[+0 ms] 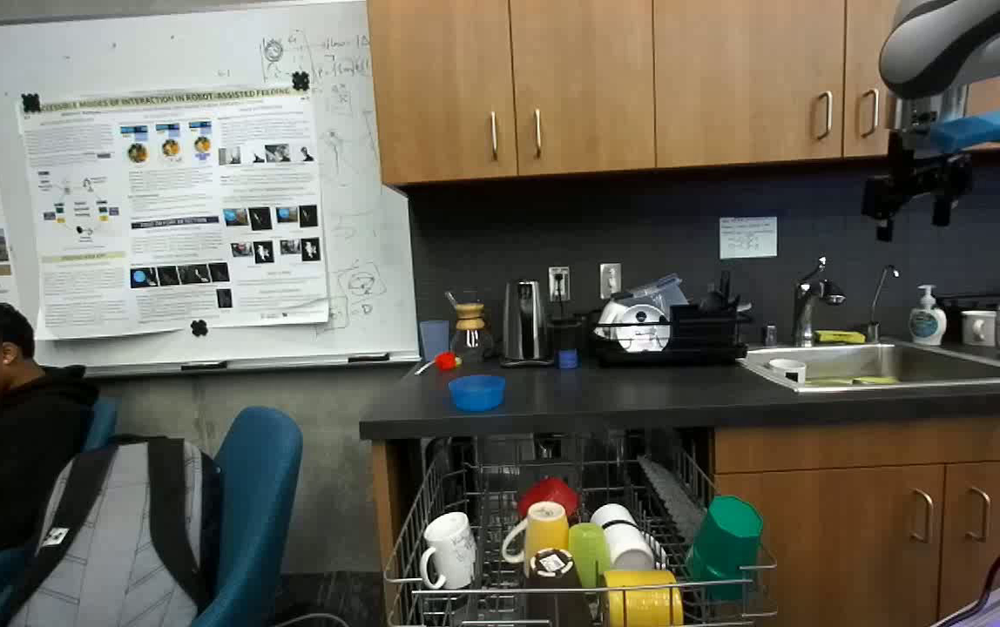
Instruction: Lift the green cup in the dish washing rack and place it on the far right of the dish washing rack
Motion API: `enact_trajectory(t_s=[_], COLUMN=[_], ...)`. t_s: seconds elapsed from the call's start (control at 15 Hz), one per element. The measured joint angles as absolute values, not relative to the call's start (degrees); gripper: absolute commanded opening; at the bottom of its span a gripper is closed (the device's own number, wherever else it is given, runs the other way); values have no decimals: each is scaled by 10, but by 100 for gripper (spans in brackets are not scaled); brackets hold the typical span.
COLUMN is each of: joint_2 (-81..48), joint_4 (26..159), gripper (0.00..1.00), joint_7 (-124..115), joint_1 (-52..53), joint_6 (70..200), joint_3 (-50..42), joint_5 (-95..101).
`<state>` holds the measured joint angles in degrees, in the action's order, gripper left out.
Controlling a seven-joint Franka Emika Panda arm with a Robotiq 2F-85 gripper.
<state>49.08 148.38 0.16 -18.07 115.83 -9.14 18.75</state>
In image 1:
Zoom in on wire dishwasher rack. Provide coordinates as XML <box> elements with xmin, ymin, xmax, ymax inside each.
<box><xmin>387</xmin><ymin>434</ymin><xmax>776</xmax><ymax>627</ymax></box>

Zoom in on blue chair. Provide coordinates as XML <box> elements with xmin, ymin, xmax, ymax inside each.
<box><xmin>0</xmin><ymin>407</ymin><xmax>302</xmax><ymax>627</ymax></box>

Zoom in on small red object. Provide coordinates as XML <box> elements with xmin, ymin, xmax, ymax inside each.
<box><xmin>414</xmin><ymin>349</ymin><xmax>460</xmax><ymax>376</ymax></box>

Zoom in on light green cup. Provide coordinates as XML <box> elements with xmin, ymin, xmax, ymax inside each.
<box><xmin>569</xmin><ymin>521</ymin><xmax>610</xmax><ymax>587</ymax></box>

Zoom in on green plastic cup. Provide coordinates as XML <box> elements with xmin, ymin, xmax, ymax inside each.
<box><xmin>685</xmin><ymin>493</ymin><xmax>768</xmax><ymax>599</ymax></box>

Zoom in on white mug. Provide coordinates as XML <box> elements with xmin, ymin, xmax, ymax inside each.
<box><xmin>419</xmin><ymin>512</ymin><xmax>476</xmax><ymax>587</ymax></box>

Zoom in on glass coffee carafe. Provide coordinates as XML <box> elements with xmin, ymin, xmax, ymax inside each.
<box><xmin>451</xmin><ymin>296</ymin><xmax>490</xmax><ymax>364</ymax></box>

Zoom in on black dish drying rack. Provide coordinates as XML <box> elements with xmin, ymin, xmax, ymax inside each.
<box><xmin>589</xmin><ymin>275</ymin><xmax>746</xmax><ymax>364</ymax></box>

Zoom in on paper wall notice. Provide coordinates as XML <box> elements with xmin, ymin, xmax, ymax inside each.
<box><xmin>718</xmin><ymin>217</ymin><xmax>782</xmax><ymax>260</ymax></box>

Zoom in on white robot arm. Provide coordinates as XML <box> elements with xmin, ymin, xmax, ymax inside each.
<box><xmin>861</xmin><ymin>0</ymin><xmax>1000</xmax><ymax>241</ymax></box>

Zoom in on blue bowl on counter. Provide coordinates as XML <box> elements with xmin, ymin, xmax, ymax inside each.
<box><xmin>451</xmin><ymin>373</ymin><xmax>504</xmax><ymax>415</ymax></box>

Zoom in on yellow mug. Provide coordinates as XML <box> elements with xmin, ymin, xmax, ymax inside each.
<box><xmin>502</xmin><ymin>500</ymin><xmax>569</xmax><ymax>564</ymax></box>

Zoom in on upper wooden cabinets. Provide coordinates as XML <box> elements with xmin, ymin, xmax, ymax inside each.
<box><xmin>361</xmin><ymin>0</ymin><xmax>1000</xmax><ymax>192</ymax></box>

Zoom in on grey backpack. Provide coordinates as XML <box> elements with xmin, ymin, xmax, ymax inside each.
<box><xmin>0</xmin><ymin>440</ymin><xmax>221</xmax><ymax>627</ymax></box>

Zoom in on red cup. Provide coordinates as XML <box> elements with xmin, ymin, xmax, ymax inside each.
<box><xmin>516</xmin><ymin>476</ymin><xmax>580</xmax><ymax>519</ymax></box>

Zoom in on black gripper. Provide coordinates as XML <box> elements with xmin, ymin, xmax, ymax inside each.
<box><xmin>861</xmin><ymin>133</ymin><xmax>971</xmax><ymax>241</ymax></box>

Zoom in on research poster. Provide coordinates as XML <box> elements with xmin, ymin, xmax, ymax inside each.
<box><xmin>21</xmin><ymin>96</ymin><xmax>328</xmax><ymax>341</ymax></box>

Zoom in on lower wooden cabinets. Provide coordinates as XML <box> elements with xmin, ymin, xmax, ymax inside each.
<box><xmin>715</xmin><ymin>415</ymin><xmax>1000</xmax><ymax>627</ymax></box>

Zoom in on white cup lying sideways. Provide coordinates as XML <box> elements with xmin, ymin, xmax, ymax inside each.
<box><xmin>594</xmin><ymin>500</ymin><xmax>656</xmax><ymax>571</ymax></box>

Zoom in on whiteboard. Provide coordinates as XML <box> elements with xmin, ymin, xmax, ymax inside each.
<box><xmin>0</xmin><ymin>0</ymin><xmax>419</xmax><ymax>376</ymax></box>

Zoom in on stainless steel sink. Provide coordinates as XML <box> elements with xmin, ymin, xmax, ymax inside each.
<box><xmin>739</xmin><ymin>346</ymin><xmax>1000</xmax><ymax>392</ymax></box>

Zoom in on chrome faucet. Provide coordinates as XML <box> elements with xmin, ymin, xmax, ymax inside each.
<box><xmin>791</xmin><ymin>256</ymin><xmax>846</xmax><ymax>346</ymax></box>

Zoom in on soap dispenser bottle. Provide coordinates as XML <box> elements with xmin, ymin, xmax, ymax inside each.
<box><xmin>911</xmin><ymin>285</ymin><xmax>948</xmax><ymax>346</ymax></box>

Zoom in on wooden cabinets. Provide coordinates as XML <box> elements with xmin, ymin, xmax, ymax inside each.
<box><xmin>361</xmin><ymin>0</ymin><xmax>1000</xmax><ymax>192</ymax></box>
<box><xmin>715</xmin><ymin>415</ymin><xmax>1000</xmax><ymax>627</ymax></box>

